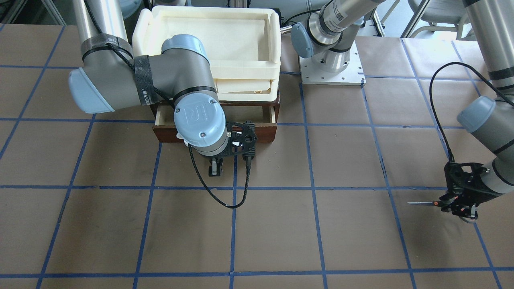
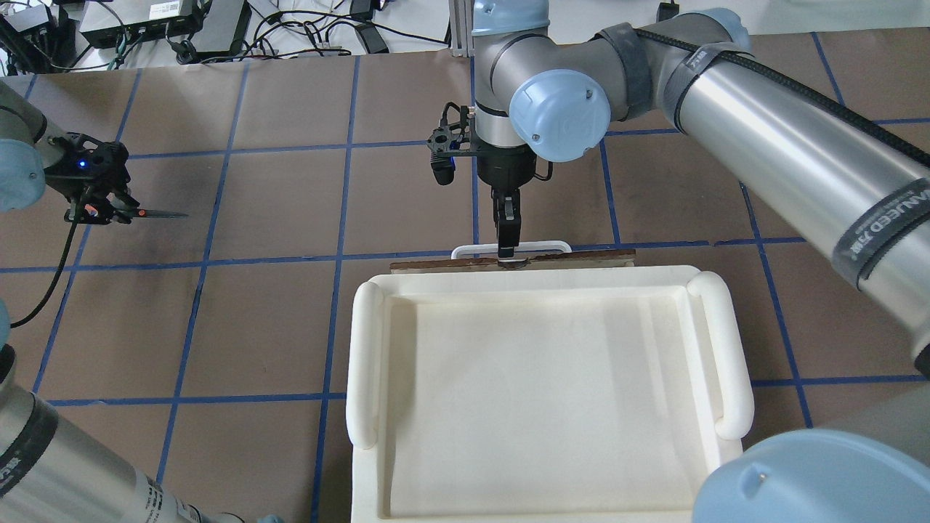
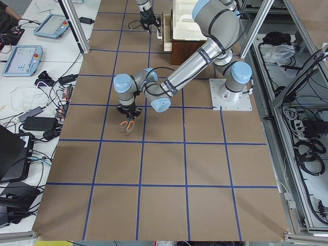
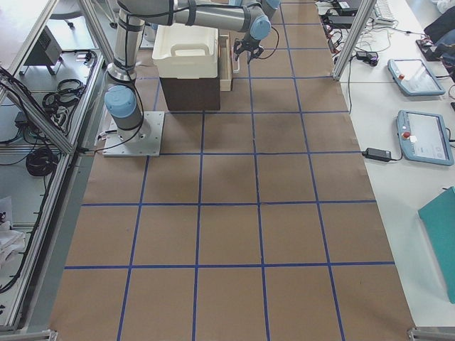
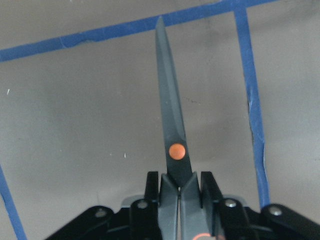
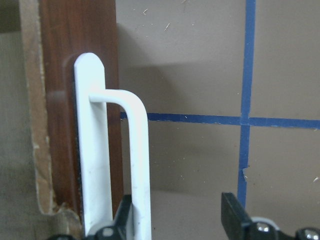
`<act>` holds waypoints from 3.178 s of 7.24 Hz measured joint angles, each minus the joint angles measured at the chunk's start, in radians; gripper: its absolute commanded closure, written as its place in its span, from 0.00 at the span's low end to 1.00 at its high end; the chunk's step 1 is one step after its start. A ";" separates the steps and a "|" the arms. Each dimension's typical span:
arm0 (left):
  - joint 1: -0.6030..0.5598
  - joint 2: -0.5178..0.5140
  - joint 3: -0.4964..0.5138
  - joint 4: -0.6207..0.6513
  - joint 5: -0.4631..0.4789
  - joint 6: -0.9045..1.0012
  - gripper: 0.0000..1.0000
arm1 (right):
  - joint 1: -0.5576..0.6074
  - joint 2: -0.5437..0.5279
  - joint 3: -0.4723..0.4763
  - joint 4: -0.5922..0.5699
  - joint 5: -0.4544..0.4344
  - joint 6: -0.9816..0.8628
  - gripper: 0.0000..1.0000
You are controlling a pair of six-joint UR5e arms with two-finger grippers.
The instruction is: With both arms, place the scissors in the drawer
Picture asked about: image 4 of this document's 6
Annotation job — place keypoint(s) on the black power adapter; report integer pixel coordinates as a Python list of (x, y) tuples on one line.
[(377, 154)]

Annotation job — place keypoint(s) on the teal box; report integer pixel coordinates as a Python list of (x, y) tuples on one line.
[(438, 218)]

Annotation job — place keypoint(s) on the grey control box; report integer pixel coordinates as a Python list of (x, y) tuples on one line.
[(46, 52)]

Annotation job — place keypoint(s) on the near blue teach pendant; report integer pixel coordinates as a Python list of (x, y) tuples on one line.
[(423, 138)]

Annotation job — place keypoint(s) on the cream plastic tray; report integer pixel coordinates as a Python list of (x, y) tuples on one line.
[(186, 52)]

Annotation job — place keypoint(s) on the aluminium frame post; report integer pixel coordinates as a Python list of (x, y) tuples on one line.
[(359, 23)]

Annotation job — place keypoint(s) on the far blue teach pendant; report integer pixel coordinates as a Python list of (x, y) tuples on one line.
[(414, 78)]

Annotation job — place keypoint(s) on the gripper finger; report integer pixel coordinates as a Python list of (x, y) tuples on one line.
[(252, 56), (236, 56)]

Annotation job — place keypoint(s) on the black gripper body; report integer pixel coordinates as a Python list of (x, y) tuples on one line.
[(249, 45)]

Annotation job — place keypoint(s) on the wooden drawer with white handle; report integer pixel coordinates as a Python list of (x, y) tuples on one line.
[(228, 64)]

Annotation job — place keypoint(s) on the blue teach pendant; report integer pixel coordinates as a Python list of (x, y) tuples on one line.
[(423, 138), (414, 78)]

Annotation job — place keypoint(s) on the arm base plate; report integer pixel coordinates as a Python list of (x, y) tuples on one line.
[(147, 142)]

